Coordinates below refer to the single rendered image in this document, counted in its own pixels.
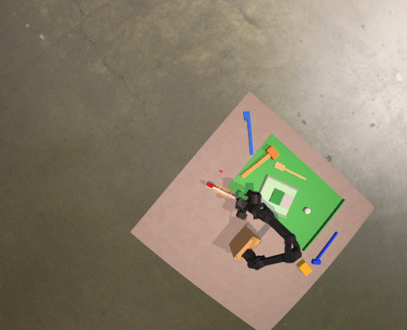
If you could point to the green putting mat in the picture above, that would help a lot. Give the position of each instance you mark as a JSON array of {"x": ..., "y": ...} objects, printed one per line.
[{"x": 313, "y": 193}]

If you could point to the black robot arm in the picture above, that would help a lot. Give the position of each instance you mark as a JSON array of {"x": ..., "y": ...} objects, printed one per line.
[{"x": 266, "y": 215}]

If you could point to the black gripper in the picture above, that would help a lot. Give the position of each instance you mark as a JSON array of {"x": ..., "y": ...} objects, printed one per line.
[{"x": 242, "y": 213}]

